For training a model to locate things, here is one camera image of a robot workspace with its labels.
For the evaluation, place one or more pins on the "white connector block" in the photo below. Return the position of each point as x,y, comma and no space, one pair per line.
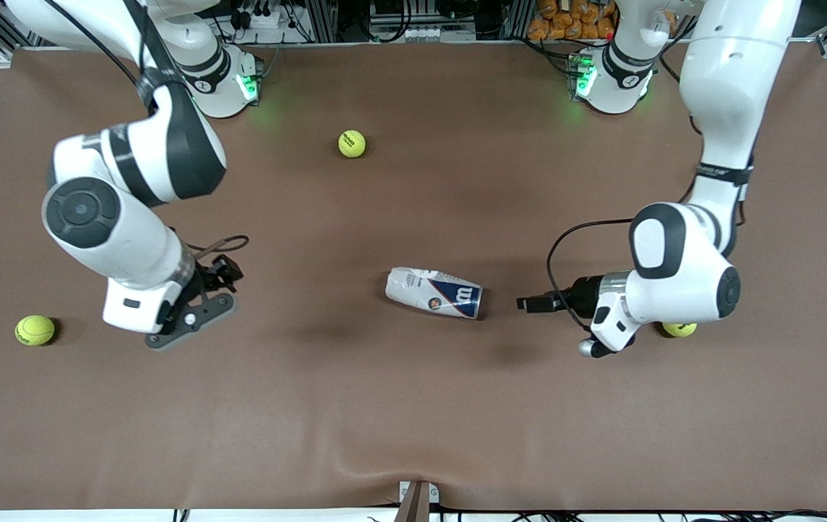
424,34

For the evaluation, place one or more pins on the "orange mesh bag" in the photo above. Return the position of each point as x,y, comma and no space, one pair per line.
569,18

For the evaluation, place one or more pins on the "brown table cloth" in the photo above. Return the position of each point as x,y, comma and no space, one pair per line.
413,420

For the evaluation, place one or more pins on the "white power strip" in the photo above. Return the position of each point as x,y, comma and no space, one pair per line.
257,20

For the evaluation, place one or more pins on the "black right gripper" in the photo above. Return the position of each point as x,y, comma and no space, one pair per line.
210,278

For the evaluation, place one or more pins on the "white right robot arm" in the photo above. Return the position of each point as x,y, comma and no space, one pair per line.
123,232

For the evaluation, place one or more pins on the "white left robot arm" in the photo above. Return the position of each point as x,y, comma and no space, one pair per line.
682,275

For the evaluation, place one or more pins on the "metal table clamp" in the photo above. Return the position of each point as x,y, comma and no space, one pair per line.
418,500

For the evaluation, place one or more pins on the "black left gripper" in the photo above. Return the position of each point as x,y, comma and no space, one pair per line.
585,296

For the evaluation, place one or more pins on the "clear blue white tennis can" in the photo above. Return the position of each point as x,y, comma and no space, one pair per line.
435,291

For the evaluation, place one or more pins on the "yellow tennis ball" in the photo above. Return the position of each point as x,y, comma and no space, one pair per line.
352,143
679,330
35,330

